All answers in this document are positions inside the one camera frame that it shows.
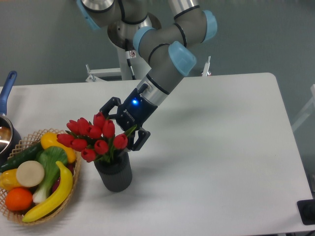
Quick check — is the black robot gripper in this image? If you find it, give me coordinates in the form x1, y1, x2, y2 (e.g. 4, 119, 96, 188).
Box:
99, 84, 158, 157

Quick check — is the red tulip bouquet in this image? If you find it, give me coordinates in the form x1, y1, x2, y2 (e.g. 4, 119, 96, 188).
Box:
57, 112, 137, 165

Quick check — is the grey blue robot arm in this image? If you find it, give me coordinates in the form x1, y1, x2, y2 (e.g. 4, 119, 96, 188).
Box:
77, 0, 218, 151

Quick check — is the dark grey ribbed vase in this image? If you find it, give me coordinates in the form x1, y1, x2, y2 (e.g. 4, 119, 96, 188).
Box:
94, 152, 132, 192

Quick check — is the red fruit toy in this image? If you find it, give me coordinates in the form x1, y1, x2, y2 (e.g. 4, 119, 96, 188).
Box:
51, 163, 75, 194

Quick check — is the yellow squash toy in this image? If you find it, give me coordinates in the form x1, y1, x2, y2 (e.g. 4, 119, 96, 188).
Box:
40, 132, 76, 164

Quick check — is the yellow plastic banana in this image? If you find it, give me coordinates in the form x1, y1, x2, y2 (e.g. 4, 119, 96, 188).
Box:
22, 161, 73, 223

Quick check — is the green bok choy toy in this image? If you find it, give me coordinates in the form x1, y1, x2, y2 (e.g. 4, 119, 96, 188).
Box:
32, 146, 68, 204

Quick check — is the green cucumber toy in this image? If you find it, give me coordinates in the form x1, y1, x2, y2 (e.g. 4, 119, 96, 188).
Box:
0, 143, 43, 173

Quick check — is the beige round radish slice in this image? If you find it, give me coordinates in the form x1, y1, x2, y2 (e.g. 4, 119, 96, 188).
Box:
16, 161, 45, 187

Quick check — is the yellow bell pepper toy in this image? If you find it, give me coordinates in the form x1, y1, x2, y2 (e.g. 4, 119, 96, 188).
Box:
0, 169, 23, 191

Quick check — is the orange plastic orange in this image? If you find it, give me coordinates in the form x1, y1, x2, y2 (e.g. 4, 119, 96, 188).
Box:
5, 187, 32, 211

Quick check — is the woven wicker basket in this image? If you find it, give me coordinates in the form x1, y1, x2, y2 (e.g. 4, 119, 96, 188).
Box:
0, 128, 81, 226

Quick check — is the black device table corner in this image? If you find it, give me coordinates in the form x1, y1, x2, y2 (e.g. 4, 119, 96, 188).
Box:
297, 199, 315, 225

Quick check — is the dark pot blue handle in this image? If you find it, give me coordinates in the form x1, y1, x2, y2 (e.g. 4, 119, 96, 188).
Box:
0, 71, 21, 165

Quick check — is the white frame at right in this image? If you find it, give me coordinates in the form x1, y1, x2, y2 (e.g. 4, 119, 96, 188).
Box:
291, 84, 315, 133

